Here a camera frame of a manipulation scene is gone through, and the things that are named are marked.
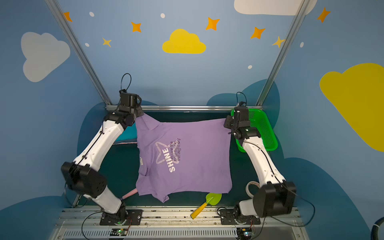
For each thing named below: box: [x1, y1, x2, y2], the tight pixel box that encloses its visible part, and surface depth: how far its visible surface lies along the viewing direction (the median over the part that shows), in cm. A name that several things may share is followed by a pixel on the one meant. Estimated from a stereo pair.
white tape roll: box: [245, 181, 261, 199], surface depth 86 cm
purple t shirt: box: [135, 113, 233, 202], surface depth 88 cm
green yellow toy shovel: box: [190, 192, 222, 220], surface depth 80 cm
